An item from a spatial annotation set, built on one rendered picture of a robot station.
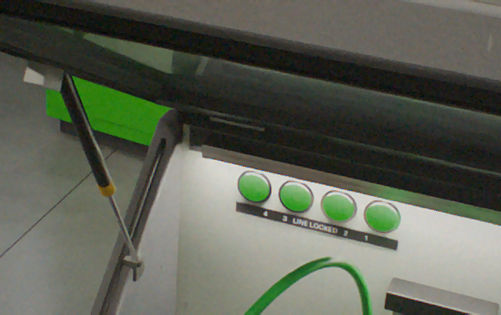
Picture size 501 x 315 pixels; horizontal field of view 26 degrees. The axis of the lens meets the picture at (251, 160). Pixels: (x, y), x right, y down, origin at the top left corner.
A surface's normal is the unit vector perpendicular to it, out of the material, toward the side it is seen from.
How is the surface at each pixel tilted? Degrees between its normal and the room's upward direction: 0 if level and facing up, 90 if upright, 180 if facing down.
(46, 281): 0
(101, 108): 90
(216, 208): 90
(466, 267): 90
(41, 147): 0
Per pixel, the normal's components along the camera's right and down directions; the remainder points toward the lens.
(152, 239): 0.94, 0.22
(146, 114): -0.44, 0.41
